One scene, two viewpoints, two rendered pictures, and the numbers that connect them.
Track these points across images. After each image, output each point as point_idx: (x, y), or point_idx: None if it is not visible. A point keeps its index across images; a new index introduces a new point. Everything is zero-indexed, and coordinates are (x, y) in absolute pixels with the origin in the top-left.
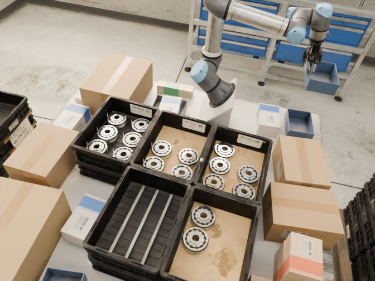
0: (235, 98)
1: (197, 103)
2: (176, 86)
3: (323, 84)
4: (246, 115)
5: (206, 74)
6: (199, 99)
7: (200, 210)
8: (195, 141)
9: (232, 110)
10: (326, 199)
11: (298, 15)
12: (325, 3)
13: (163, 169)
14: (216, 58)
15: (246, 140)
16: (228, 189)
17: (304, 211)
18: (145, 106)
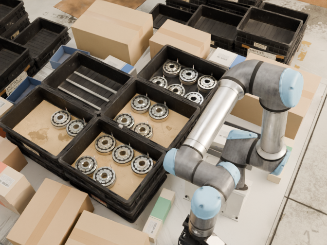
0: (266, 239)
1: (256, 184)
2: None
3: None
4: (226, 241)
5: (228, 139)
6: (264, 189)
7: (81, 125)
8: (165, 145)
9: (239, 227)
10: (45, 240)
11: (203, 165)
12: (215, 201)
13: (134, 110)
14: (256, 152)
15: None
16: (98, 158)
17: (44, 211)
18: (207, 96)
